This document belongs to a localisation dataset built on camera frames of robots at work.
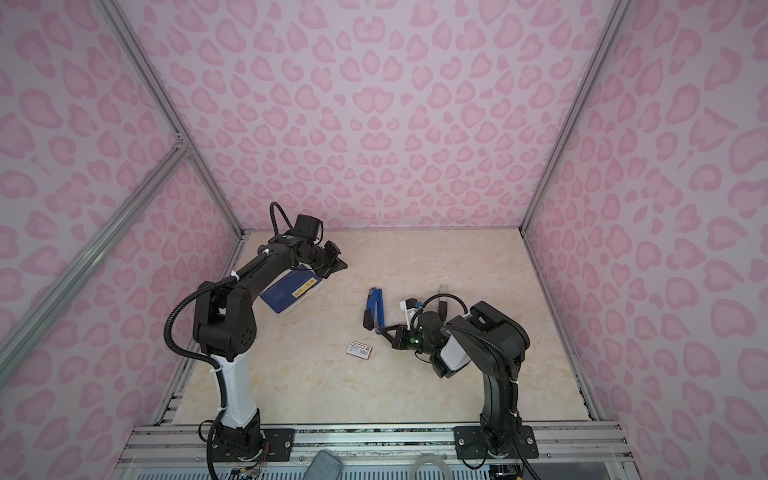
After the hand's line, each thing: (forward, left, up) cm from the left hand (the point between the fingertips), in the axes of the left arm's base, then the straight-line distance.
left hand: (352, 257), depth 94 cm
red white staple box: (-25, -2, -13) cm, 28 cm away
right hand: (-20, -10, -11) cm, 25 cm away
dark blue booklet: (-4, +22, -12) cm, 25 cm away
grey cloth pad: (-53, +4, -10) cm, 54 cm away
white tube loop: (-51, -20, -13) cm, 57 cm away
